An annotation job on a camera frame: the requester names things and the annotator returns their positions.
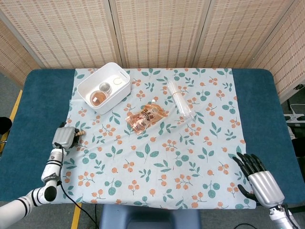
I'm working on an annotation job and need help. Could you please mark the teal upholstered table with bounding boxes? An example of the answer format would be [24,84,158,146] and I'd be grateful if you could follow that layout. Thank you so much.
[0,68,302,206]

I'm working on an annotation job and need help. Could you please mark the woven bamboo folding screen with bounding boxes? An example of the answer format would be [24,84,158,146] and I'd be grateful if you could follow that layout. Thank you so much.
[0,0,305,102]

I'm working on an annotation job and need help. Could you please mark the white plastic storage box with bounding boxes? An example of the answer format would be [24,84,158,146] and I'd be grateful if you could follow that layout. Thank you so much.
[76,62,131,115]

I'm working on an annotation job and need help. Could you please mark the black round seat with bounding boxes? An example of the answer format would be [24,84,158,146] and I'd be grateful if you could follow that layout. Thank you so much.
[0,116,13,138]

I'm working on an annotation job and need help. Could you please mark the orange snack pouch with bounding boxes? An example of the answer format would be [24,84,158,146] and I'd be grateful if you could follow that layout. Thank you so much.
[125,100,169,135]

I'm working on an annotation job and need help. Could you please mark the floral leaf fruit tablecloth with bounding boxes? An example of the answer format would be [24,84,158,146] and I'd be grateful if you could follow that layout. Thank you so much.
[62,68,257,210]

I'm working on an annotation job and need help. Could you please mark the clear plastic cup stack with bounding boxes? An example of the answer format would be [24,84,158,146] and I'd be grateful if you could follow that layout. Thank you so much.
[166,81,196,120]

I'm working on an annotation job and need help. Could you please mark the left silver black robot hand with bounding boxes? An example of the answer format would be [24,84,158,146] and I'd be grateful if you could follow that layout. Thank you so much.
[51,122,81,150]

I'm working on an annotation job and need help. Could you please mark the blue grey stool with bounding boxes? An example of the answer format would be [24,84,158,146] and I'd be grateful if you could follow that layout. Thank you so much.
[99,204,201,229]

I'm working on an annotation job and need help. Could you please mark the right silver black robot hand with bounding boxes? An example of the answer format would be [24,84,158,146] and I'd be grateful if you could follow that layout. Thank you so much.
[233,152,286,207]

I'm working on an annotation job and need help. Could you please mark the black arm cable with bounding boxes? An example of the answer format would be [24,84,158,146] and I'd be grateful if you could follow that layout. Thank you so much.
[53,142,102,229]

